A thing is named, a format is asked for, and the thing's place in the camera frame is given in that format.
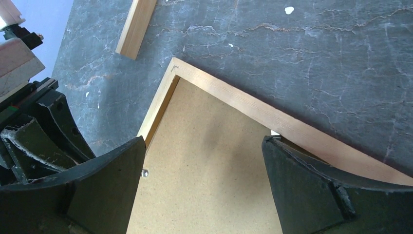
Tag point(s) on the brown fibreboard backing board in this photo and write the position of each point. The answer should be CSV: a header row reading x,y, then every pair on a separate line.
x,y
206,172

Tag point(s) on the brown wooden picture frame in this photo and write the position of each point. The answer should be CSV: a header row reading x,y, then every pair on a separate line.
x,y
329,149

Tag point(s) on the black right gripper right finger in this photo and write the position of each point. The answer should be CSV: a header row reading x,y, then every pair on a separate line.
x,y
313,197

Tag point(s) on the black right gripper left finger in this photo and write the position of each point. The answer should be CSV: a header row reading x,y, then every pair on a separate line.
x,y
95,197

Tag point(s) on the light wooden clothes rack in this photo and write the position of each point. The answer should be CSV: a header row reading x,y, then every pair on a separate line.
x,y
135,27

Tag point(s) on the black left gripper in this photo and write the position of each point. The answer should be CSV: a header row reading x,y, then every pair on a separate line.
x,y
33,153

